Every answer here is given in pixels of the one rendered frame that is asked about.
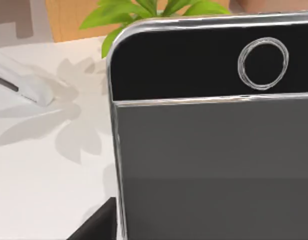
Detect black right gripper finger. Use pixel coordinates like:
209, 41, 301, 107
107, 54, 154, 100
66, 196, 117, 240

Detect green leafy plant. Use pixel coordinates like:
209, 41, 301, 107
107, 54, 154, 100
79, 0, 231, 60

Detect black smartphone with silver edge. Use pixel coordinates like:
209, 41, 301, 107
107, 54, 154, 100
106, 10, 308, 240

